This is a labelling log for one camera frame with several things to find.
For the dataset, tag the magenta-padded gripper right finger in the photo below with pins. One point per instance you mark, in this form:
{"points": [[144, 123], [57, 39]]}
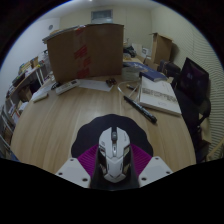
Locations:
{"points": [[155, 169]]}

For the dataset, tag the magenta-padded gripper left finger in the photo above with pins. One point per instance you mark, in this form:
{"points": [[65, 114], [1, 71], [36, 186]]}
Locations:
{"points": [[71, 170]]}

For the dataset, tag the white and grey computer mouse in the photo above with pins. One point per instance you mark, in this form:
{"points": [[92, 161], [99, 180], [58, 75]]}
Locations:
{"points": [[114, 155]]}

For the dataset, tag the black scalloped mouse pad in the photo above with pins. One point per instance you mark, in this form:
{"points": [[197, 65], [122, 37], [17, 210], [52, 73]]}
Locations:
{"points": [[90, 133]]}

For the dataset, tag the black office chair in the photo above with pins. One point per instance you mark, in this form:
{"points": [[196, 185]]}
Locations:
{"points": [[196, 126]]}

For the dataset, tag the black marker pen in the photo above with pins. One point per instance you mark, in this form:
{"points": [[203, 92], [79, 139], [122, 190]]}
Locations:
{"points": [[140, 109]]}

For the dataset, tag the white book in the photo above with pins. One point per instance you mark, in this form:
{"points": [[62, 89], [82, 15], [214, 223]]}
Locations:
{"points": [[158, 96]]}

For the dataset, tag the plain white paper sheet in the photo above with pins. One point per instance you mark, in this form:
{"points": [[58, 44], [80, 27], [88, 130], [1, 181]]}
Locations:
{"points": [[95, 85]]}

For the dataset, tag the blue book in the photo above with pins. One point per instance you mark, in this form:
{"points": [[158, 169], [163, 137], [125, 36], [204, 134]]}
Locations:
{"points": [[153, 76]]}

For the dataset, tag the black monitor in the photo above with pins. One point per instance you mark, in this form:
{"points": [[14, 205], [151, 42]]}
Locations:
{"points": [[193, 80]]}

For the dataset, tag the wooden side desk with clutter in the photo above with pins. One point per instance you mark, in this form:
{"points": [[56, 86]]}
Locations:
{"points": [[25, 83]]}

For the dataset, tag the clear plastic container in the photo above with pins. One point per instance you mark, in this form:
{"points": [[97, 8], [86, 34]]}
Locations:
{"points": [[130, 73]]}

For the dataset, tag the large brown cardboard box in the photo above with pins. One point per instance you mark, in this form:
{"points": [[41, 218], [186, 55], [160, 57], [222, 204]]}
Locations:
{"points": [[100, 50]]}

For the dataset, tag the wall air vent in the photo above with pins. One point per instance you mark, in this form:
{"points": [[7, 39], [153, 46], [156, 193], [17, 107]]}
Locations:
{"points": [[101, 16]]}

